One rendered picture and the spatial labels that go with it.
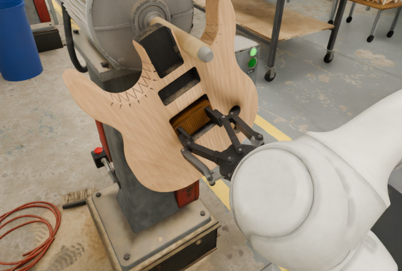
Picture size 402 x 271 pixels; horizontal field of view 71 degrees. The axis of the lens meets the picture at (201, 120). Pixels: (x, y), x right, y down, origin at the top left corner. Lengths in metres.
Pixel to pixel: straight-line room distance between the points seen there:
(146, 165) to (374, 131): 0.45
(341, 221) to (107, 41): 0.56
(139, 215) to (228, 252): 0.57
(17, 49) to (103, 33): 2.75
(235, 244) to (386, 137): 1.42
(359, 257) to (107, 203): 1.25
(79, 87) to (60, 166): 1.77
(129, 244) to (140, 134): 0.85
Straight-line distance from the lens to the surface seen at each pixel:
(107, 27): 0.65
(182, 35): 0.54
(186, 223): 1.38
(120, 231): 1.40
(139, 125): 0.55
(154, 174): 0.65
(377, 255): 0.42
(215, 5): 0.56
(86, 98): 0.49
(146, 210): 1.31
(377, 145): 0.31
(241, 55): 0.86
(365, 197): 0.28
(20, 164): 2.39
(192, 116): 0.61
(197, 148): 0.56
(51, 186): 2.12
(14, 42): 3.35
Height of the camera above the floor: 1.45
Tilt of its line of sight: 37 degrees down
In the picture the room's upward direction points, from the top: straight up
